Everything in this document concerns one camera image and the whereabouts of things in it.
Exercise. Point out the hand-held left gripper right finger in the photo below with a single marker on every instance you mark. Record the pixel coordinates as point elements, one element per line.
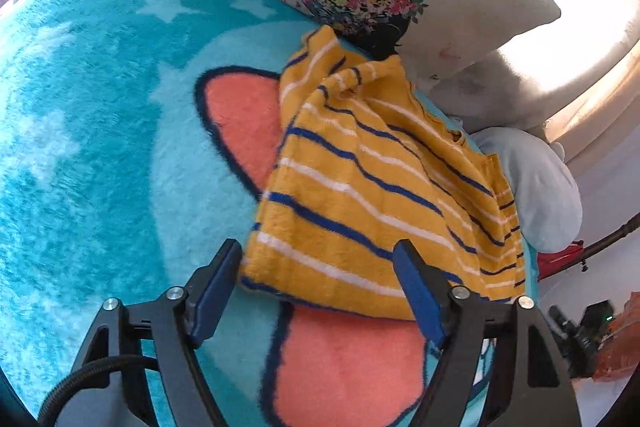
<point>420,292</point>

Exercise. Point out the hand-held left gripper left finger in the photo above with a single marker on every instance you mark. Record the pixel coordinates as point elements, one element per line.
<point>212,292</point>

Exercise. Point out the yellow striped sweater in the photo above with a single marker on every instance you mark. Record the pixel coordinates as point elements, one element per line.
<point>375,187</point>

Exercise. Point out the orange patterned cloth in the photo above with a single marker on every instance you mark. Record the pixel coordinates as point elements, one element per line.
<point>622,342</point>

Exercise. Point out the red cloth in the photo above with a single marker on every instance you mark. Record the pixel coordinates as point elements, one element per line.
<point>560,262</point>

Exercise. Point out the black tripod pole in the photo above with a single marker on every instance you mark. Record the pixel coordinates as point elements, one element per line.
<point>615,234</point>

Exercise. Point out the light blue plush toy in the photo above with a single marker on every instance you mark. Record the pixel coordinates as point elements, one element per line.
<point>540,187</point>

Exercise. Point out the teal printed blanket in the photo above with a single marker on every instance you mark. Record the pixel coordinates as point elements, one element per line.
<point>110,147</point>

